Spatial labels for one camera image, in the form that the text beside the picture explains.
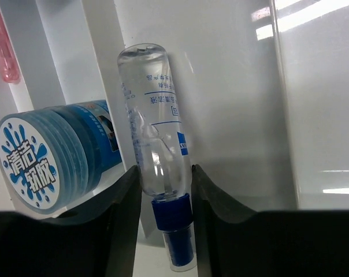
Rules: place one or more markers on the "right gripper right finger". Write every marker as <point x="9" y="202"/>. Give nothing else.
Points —
<point x="235" y="240"/>

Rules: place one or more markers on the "pink correction tape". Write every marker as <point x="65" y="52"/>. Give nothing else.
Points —
<point x="9" y="70"/>

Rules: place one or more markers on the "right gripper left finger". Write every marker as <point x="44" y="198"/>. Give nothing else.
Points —
<point x="96" y="238"/>

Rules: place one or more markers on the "white blue glue pen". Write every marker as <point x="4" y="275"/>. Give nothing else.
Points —
<point x="160" y="146"/>

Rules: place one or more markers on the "blue putty jar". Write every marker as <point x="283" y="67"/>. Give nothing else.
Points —
<point x="57" y="155"/>

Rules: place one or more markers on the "white plastic organizer tray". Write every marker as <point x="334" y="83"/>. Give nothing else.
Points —
<point x="263" y="86"/>

